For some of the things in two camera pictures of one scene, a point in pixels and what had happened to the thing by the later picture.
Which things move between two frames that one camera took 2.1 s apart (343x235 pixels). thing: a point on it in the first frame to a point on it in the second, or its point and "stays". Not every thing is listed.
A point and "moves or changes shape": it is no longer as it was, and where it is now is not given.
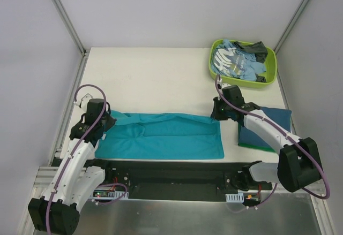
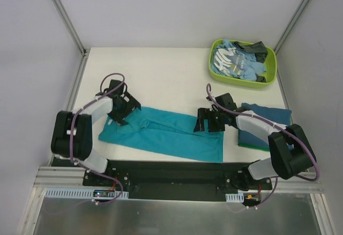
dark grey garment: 258,48 stays
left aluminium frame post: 65,17 stays
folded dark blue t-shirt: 282,117 stays
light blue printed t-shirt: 229,59 stays
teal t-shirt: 153,136 moves or changes shape
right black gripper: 217,111 to 209,121
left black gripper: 107,122 to 128,109
